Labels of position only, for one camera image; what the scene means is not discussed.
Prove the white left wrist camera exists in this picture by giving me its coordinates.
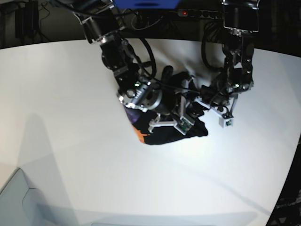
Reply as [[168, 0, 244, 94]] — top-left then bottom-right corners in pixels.
[[219, 113, 234, 128]]

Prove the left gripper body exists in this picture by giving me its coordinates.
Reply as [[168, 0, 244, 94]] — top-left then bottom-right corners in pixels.
[[192, 87, 238, 118]]

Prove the black box on floor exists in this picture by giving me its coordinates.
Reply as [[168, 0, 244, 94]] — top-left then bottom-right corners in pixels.
[[15, 0, 39, 39]]

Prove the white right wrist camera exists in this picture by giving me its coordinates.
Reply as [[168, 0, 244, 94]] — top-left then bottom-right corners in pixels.
[[174, 116, 195, 136]]

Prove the blue box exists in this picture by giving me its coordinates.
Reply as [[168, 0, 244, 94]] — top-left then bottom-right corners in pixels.
[[113, 0, 180, 9]]

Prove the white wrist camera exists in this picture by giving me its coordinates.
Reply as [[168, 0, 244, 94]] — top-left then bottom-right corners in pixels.
[[219, 113, 234, 128], [174, 116, 195, 136]]

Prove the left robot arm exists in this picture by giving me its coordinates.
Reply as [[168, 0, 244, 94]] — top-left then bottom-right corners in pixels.
[[190, 0, 260, 118]]

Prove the black t-shirt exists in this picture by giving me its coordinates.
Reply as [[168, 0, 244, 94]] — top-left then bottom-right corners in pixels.
[[125, 66, 208, 145]]

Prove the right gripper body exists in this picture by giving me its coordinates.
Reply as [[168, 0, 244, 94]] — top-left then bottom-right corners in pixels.
[[147, 75, 191, 133]]

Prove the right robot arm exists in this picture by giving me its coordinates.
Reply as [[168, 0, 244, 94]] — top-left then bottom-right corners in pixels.
[[54, 0, 195, 135]]

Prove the black power strip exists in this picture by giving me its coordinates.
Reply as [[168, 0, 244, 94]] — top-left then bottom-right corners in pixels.
[[177, 9, 222, 20]]

